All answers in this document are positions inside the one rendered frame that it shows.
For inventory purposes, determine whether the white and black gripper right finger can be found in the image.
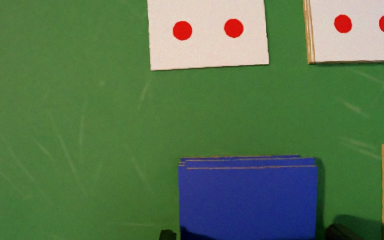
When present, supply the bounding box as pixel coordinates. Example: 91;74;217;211
325;223;365;240

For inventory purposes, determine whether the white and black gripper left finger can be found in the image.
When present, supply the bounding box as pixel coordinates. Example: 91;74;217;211
159;230;176;240

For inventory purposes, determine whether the green felt card mat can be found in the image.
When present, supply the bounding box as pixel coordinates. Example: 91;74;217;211
0;0;384;240

